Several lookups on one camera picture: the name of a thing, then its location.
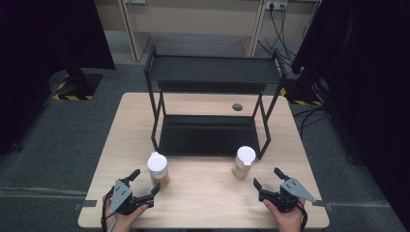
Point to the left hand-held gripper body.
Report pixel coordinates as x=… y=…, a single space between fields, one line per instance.
x=121 y=196

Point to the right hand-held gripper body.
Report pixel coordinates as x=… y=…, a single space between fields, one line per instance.
x=290 y=193

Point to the orange spice jar white lid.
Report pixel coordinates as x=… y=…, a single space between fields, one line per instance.
x=158 y=169

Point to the pale spice jar white lid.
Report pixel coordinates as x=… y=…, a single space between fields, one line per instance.
x=244 y=161

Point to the black two-tier metal shelf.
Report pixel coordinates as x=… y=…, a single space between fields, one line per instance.
x=209 y=133

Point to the person's left hand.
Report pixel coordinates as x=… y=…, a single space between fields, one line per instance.
x=129 y=219

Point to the person's right hand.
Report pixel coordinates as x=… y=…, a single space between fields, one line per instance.
x=286 y=220

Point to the grey floor tape strip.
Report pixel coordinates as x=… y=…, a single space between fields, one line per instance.
x=324 y=204
x=86 y=204

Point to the dark curtain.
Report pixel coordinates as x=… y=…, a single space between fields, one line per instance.
x=370 y=80
x=38 y=48

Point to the white power strip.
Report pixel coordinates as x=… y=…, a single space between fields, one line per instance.
x=276 y=4

